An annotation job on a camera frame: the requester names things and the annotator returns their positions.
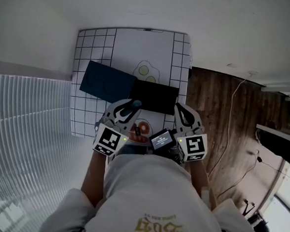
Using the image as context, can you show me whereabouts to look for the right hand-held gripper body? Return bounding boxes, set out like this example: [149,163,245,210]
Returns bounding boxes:
[173,125,209,164]

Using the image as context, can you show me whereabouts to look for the white floor cable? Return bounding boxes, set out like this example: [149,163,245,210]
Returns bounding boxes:
[206,70,253,186]

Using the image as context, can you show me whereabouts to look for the white metal shelf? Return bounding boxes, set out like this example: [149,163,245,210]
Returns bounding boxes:
[254,80,290,146]

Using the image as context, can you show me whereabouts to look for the person's right forearm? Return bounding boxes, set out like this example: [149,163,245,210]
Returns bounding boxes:
[181,160,221,213]

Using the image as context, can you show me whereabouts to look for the black device with screen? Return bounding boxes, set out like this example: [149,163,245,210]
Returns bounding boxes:
[148,128,177,153]

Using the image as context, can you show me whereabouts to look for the white framed glass door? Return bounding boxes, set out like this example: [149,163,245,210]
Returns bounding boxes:
[260,156,290,232]

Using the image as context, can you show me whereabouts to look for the black office chair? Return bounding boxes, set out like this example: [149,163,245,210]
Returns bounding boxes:
[241,199,272,232]

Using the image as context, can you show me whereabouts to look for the dark blue rectangular tray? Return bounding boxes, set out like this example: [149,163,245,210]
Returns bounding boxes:
[78,59,140,106]

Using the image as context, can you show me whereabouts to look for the black cable with adaptor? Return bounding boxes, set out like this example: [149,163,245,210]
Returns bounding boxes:
[251,149,286,176]

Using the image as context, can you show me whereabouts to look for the white window blinds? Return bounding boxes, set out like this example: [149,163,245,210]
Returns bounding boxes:
[0,74,88,232]

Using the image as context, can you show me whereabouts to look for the white black-checked tablecloth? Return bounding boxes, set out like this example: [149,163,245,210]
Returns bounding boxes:
[68,23,194,145]

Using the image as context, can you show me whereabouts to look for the black box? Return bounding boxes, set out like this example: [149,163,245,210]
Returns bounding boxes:
[127,79,181,117]

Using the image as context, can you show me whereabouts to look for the person's left forearm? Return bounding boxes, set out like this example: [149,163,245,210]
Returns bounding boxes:
[79,148,109,208]

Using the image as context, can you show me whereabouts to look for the person's grey trousers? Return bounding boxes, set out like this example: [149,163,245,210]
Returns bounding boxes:
[119,143,149,157]

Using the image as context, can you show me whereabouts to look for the white food-print placemat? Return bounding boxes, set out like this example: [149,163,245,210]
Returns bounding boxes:
[105,26,176,150]

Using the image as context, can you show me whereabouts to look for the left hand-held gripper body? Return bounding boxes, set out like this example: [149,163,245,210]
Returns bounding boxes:
[92,116,132,159]

